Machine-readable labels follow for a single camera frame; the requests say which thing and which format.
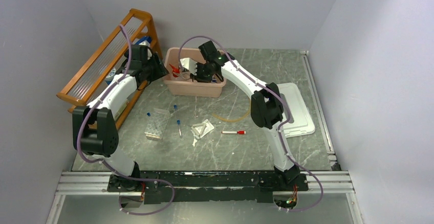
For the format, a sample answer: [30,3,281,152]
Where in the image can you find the blue stapler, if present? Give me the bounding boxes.
[135,36,152,47]

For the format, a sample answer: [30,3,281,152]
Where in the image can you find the yellow rubber tubing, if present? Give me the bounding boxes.
[212,100,252,123]

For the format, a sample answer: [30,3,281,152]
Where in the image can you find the glass dropper blue fittings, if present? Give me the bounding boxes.
[173,104,183,138]

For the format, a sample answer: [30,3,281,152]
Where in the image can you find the blue white round container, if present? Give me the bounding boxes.
[104,68,116,85]

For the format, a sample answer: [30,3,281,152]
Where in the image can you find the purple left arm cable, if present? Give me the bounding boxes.
[76,23,176,216]

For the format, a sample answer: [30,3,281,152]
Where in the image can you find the pink plastic bin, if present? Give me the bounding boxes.
[163,47,226,98]

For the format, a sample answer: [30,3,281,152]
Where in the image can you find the orange wooden rack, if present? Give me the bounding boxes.
[56,9,162,128]

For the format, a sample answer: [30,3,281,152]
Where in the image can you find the red white marker pen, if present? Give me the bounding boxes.
[221,130,246,135]

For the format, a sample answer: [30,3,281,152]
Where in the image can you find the white plastic lid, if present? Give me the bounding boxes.
[277,83,315,138]

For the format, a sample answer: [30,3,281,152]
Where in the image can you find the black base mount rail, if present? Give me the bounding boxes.
[107,170,309,204]

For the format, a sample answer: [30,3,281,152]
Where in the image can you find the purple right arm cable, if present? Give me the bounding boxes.
[178,35,324,213]

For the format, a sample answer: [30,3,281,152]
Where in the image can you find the clear test tube rack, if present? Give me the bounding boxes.
[144,108,170,141]

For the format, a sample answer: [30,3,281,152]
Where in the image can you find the white bottle red cap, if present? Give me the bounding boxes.
[169,64,182,80]

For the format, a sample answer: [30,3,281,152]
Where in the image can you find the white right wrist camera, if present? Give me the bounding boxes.
[180,57,198,76]

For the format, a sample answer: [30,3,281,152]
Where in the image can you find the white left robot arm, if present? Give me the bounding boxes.
[72,44,168,191]

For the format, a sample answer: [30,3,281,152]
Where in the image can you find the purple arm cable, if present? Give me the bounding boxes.
[178,35,324,213]
[76,23,176,216]

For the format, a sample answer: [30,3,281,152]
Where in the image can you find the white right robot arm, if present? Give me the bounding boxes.
[198,40,300,190]

